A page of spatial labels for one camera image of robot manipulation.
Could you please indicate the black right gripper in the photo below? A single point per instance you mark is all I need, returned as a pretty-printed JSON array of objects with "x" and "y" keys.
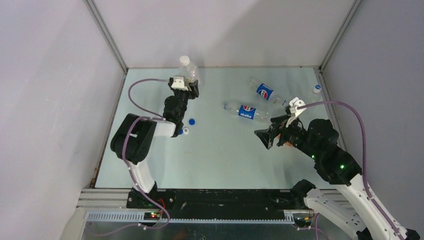
[{"x": 267, "y": 134}]

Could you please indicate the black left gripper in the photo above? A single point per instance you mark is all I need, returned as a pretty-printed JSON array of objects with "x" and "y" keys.
[{"x": 193, "y": 86}]

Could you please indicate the cream label clear bottle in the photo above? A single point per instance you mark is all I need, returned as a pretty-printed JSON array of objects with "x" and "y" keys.
[{"x": 191, "y": 72}]

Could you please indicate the clear unlabelled plastic bottle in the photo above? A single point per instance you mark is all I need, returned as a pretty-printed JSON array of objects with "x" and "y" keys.
[{"x": 312, "y": 97}]

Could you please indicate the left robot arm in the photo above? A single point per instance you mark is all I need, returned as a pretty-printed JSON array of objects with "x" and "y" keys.
[{"x": 133, "y": 139}]

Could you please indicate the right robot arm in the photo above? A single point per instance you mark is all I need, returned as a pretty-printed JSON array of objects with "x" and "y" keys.
[{"x": 337, "y": 167}]

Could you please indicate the Pepsi bottle blue label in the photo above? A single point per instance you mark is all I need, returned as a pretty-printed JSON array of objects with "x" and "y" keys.
[{"x": 266, "y": 92}]

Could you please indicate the right controller board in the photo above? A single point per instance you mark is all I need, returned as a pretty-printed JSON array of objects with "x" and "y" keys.
[{"x": 303, "y": 222}]

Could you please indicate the controller board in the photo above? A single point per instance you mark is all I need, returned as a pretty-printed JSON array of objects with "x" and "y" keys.
[
  {"x": 152, "y": 216},
  {"x": 303, "y": 222}
]

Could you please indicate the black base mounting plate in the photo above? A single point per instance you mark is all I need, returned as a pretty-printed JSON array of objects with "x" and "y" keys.
[{"x": 227, "y": 204}]

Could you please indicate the left controller board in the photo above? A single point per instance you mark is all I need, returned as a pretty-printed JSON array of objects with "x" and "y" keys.
[{"x": 152, "y": 216}]

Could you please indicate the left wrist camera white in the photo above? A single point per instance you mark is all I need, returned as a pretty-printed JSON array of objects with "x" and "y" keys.
[{"x": 179, "y": 82}]

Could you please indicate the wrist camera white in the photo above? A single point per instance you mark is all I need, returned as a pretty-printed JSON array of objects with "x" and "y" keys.
[
  {"x": 295, "y": 110},
  {"x": 179, "y": 82}
]

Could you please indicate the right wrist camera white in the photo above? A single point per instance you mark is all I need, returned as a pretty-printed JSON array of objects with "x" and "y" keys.
[{"x": 295, "y": 110}]

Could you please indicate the grey aluminium frame rail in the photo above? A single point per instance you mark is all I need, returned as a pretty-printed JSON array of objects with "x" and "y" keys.
[{"x": 334, "y": 116}]

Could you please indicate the white slotted cable duct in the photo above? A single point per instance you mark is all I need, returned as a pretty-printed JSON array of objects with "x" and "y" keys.
[{"x": 137, "y": 217}]

